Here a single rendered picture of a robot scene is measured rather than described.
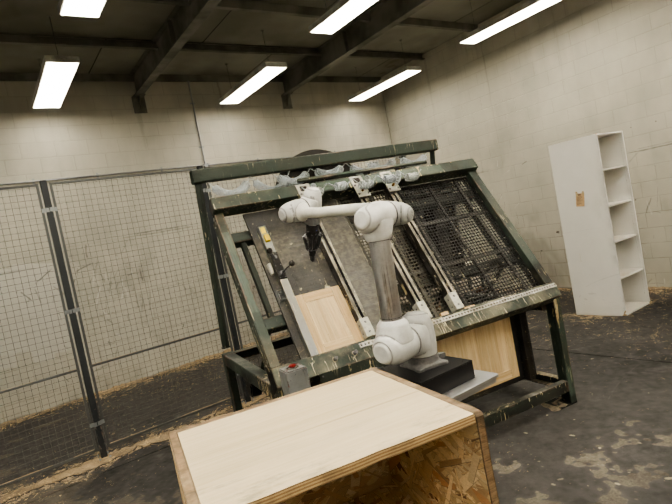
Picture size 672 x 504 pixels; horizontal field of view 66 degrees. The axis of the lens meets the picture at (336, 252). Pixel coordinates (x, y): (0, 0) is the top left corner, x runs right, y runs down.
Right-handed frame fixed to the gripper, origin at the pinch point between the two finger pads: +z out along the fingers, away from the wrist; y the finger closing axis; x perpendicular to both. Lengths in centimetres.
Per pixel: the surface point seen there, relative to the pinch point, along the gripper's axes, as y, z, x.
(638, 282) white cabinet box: -457, 160, -57
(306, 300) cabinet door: 1.9, 32.6, -4.0
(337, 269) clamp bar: -24.0, 21.1, -12.7
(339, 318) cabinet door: -13.7, 41.5, 10.7
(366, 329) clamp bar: -24, 44, 25
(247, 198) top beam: 15, -14, -68
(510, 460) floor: -89, 115, 96
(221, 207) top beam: 34, -12, -64
